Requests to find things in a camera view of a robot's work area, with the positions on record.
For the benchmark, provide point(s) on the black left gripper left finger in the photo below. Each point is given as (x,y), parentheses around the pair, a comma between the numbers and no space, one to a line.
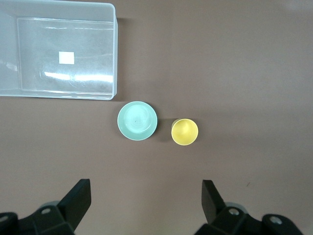
(73,205)

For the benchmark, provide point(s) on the clear plastic storage box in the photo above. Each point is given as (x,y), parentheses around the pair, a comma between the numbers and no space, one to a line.
(58,49)

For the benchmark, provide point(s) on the green plastic bowl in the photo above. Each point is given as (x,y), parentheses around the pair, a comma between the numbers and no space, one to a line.
(137,121)

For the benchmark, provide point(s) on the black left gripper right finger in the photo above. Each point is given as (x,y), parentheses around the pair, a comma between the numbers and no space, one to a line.
(215,203)

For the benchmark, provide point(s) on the yellow plastic cup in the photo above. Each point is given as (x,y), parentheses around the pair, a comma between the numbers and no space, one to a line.
(184,132)

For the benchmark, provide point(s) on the white square label sticker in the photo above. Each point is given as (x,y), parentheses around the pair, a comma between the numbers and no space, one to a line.
(66,57)

